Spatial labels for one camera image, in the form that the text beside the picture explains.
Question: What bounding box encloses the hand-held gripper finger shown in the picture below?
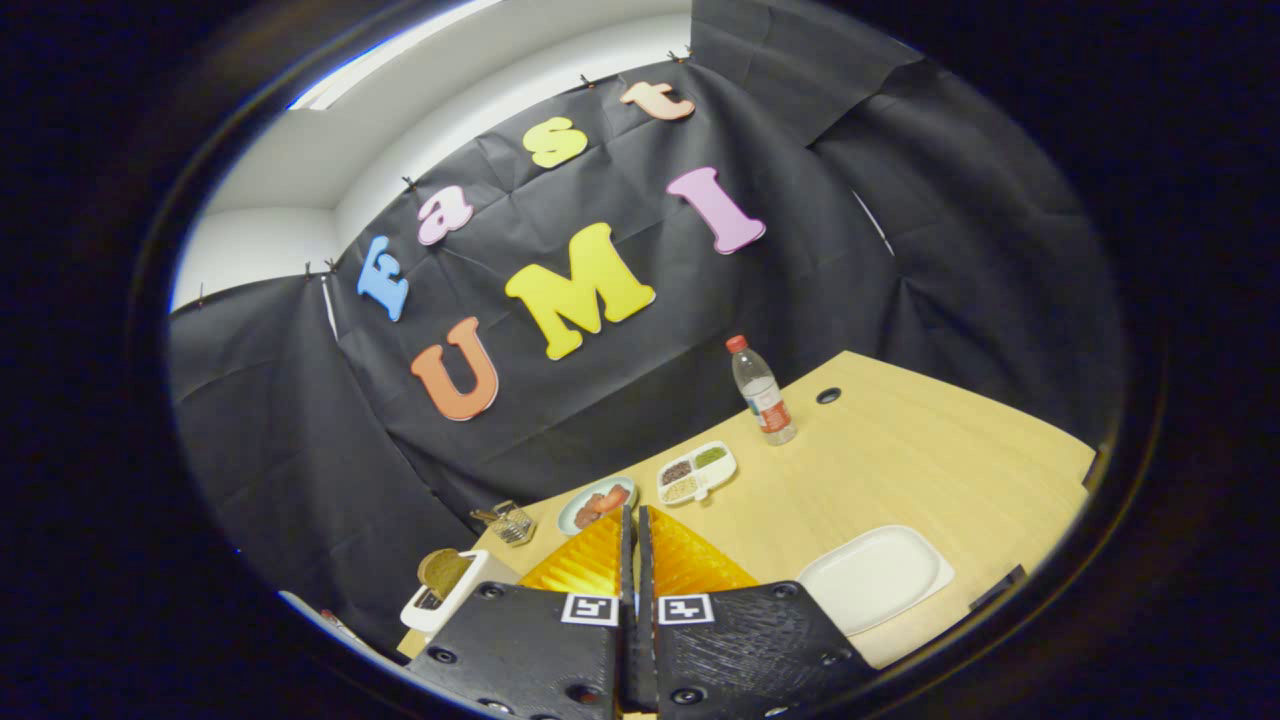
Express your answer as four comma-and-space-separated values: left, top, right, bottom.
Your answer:
638, 505, 881, 720
405, 505, 638, 720

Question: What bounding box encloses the brown bread slice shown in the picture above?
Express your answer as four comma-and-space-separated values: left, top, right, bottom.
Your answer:
418, 548, 473, 601

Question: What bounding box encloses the pale green plate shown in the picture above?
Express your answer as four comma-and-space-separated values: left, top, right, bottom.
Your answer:
557, 475, 638, 536

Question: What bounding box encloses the white divided condiment tray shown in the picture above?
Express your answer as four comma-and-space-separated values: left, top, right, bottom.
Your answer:
657, 441, 738, 506

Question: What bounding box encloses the clear red-capped water bottle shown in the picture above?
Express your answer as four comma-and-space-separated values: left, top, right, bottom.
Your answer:
726, 335, 798, 447

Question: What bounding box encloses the white toaster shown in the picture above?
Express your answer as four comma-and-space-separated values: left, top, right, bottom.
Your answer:
400, 548, 521, 636

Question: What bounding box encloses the white rectangular plate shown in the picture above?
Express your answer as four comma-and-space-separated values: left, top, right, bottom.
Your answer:
797, 525, 956, 637

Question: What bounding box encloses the wire utensil holder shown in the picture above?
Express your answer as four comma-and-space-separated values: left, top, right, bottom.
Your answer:
470, 500, 536, 546

